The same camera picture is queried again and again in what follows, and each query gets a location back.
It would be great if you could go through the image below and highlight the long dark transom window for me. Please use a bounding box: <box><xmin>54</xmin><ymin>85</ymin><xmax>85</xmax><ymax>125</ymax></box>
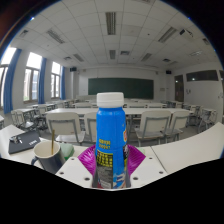
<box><xmin>185</xmin><ymin>69</ymin><xmax>219</xmax><ymax>83</ymax></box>

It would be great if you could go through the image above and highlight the blue white-capped drink bottle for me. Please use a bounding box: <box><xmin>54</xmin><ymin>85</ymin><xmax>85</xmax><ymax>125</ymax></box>
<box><xmin>91</xmin><ymin>92</ymin><xmax>132</xmax><ymax>190</ymax></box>

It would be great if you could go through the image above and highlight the group of white classroom chairs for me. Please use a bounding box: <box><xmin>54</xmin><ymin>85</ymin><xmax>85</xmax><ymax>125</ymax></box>
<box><xmin>9</xmin><ymin>98</ymin><xmax>221</xmax><ymax>146</ymax></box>

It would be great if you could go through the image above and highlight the dark wooden door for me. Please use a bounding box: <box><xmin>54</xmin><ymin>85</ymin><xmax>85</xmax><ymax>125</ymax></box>
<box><xmin>218</xmin><ymin>69</ymin><xmax>224</xmax><ymax>101</ymax></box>
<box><xmin>173</xmin><ymin>74</ymin><xmax>185</xmax><ymax>103</ymax></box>

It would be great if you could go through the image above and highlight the dark green blackboard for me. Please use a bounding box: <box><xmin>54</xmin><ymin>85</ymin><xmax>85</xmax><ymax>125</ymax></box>
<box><xmin>87</xmin><ymin>77</ymin><xmax>155</xmax><ymax>100</ymax></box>

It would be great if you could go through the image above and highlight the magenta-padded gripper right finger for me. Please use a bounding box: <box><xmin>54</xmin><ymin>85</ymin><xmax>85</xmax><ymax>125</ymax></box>
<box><xmin>126</xmin><ymin>144</ymin><xmax>169</xmax><ymax>189</ymax></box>

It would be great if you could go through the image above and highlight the wooden stick in mug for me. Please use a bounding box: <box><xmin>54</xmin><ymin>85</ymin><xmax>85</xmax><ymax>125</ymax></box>
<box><xmin>50</xmin><ymin>129</ymin><xmax>56</xmax><ymax>155</ymax></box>

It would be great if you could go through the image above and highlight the tall window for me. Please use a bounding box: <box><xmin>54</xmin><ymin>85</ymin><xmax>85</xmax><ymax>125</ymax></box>
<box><xmin>0</xmin><ymin>46</ymin><xmax>18</xmax><ymax>108</ymax></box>
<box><xmin>23</xmin><ymin>51</ymin><xmax>43</xmax><ymax>103</ymax></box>
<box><xmin>50</xmin><ymin>61</ymin><xmax>63</xmax><ymax>100</ymax></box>

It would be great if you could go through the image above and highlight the bunch of keys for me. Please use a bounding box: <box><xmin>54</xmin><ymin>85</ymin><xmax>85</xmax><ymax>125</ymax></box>
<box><xmin>9</xmin><ymin>134</ymin><xmax>24</xmax><ymax>144</ymax></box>

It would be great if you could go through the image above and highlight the group of ceiling lights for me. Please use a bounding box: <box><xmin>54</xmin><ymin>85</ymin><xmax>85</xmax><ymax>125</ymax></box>
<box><xmin>19</xmin><ymin>11</ymin><xmax>211</xmax><ymax>64</ymax></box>

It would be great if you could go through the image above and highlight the small green object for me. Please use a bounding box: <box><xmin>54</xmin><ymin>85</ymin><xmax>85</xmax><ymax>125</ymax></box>
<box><xmin>59</xmin><ymin>142</ymin><xmax>75</xmax><ymax>161</ymax></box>

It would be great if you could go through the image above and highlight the ceiling projector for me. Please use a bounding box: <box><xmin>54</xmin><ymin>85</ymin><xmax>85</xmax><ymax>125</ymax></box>
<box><xmin>179</xmin><ymin>28</ymin><xmax>194</xmax><ymax>38</ymax></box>

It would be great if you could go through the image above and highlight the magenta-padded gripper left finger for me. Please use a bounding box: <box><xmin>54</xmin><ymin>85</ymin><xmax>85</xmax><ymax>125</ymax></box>
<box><xmin>54</xmin><ymin>144</ymin><xmax>98</xmax><ymax>190</ymax></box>

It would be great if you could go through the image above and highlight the dark blue mug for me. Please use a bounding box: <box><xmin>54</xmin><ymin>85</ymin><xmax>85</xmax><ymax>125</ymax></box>
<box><xmin>30</xmin><ymin>139</ymin><xmax>67</xmax><ymax>175</ymax></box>

